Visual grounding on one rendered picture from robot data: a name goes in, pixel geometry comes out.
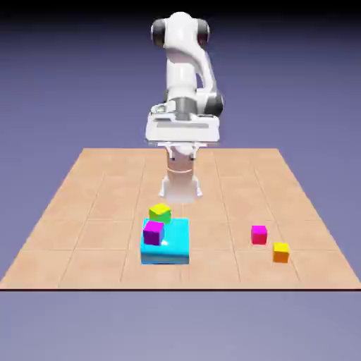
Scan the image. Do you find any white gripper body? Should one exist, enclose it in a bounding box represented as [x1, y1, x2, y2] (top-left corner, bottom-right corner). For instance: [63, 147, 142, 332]
[145, 113, 221, 147]

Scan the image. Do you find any small yellow-green cube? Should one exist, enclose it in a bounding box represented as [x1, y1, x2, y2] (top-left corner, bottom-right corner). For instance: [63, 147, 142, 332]
[148, 203, 172, 224]

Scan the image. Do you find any small purple cube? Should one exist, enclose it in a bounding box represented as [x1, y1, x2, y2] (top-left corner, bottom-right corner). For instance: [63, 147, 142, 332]
[142, 220, 165, 246]

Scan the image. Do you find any small pink cube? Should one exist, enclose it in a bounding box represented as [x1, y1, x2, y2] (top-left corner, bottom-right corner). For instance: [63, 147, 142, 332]
[250, 224, 268, 245]

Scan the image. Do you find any small orange cube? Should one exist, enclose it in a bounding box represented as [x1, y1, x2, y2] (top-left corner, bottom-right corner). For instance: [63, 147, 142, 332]
[272, 242, 290, 264]

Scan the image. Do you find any large cyan box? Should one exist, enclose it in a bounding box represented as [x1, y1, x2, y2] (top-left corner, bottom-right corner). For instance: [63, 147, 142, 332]
[140, 217, 190, 265]

